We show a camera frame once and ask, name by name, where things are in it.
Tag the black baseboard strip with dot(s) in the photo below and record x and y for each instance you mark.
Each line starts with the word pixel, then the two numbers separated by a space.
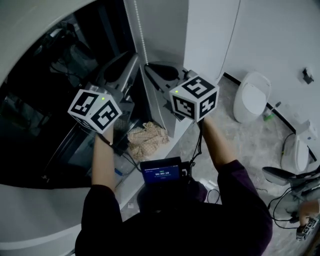
pixel 232 78

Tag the black chest-mounted screen device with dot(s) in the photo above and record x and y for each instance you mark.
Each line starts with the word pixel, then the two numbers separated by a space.
pixel 161 172

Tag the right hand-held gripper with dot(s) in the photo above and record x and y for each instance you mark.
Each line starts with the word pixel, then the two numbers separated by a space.
pixel 195 100

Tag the person's dark sweater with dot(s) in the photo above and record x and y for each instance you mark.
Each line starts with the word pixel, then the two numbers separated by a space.
pixel 175 225

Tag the white wall-mounted box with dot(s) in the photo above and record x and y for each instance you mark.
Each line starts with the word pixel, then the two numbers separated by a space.
pixel 307 130

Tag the green toilet brush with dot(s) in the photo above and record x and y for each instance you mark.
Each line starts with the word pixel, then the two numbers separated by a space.
pixel 268 117

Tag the black rectangular box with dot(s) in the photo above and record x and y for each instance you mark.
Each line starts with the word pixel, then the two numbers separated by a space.
pixel 121 148

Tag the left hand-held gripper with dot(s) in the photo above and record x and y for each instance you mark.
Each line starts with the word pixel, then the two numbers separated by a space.
pixel 95 112

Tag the white egg-shaped toilet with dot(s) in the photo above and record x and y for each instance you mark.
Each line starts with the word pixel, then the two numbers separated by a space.
pixel 252 97

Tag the beige patterned cloth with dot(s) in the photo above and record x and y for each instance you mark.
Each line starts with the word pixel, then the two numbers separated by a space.
pixel 147 141

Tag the person's right forearm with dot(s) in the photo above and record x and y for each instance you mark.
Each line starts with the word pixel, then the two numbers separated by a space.
pixel 217 142

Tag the black wall-mounted holder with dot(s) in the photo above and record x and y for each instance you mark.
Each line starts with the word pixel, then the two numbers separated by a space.
pixel 308 75

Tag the small blue plastic object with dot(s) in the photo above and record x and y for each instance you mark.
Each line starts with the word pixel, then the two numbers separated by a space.
pixel 119 172

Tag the white slim toilet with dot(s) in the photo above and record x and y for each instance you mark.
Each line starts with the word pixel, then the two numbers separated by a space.
pixel 302 156

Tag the person's left forearm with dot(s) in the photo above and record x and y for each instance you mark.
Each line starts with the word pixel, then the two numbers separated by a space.
pixel 103 165

